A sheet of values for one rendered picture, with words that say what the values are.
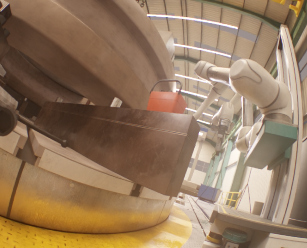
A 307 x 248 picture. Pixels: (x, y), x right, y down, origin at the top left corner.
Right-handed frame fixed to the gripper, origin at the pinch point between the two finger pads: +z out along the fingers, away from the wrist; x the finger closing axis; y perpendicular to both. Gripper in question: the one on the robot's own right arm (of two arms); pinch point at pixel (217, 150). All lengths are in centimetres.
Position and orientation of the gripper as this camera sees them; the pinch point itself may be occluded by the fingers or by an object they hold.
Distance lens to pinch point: 116.1
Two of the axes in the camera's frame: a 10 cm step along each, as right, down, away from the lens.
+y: 8.6, 2.0, -4.8
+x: 3.6, 4.3, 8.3
